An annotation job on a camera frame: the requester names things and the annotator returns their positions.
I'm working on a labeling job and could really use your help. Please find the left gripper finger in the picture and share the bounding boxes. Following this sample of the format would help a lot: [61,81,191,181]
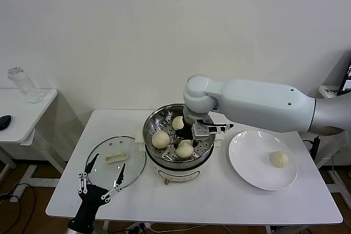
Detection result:
[77,153,101,194]
[100,162,127,204]

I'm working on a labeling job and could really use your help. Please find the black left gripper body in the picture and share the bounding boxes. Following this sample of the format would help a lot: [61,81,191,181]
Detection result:
[69,184,109,231]

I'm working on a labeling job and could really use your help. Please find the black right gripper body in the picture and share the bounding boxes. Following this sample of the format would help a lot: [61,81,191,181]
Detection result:
[175,121,195,141]

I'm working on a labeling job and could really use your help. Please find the white steamed baozi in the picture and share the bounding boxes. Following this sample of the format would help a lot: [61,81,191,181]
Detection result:
[151,131,170,149]
[174,140,194,160]
[269,151,290,169]
[171,116,185,130]

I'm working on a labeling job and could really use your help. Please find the round glass lid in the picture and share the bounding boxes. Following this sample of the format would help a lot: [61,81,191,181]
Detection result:
[85,135,147,191]

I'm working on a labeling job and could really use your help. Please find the stainless steel steamer basket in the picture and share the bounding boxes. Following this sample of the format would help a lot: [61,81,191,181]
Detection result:
[142,104,217,164]

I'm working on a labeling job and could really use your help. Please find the power strip under table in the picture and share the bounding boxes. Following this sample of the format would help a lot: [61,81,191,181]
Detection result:
[127,222,153,232]

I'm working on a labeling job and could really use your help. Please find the white round plate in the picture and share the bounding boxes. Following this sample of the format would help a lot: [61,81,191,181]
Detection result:
[228,130,299,191]

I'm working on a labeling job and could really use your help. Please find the white floor power strip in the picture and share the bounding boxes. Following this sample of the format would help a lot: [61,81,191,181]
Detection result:
[10,184,29,199]

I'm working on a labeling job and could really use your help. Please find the white side table with bottle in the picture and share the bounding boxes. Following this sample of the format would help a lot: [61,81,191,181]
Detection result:
[0,88,68,189]

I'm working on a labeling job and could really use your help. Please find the black computer mouse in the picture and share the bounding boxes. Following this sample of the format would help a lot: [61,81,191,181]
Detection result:
[0,115,13,132]

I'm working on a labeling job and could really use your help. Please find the clear plastic water bottle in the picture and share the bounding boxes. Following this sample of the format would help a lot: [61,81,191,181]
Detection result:
[7,67,42,105]

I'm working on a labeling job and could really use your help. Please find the black power adapter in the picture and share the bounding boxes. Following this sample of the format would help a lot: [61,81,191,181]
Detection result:
[312,136,321,161]

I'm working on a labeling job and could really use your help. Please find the dark shelf object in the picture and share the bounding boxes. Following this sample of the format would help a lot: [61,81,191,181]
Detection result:
[337,53,351,97]

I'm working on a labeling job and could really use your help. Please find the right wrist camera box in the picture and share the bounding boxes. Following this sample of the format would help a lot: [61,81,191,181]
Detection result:
[191,122,235,138]

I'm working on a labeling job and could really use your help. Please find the black floor cable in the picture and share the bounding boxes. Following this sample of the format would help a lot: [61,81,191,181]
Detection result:
[0,181,37,234]

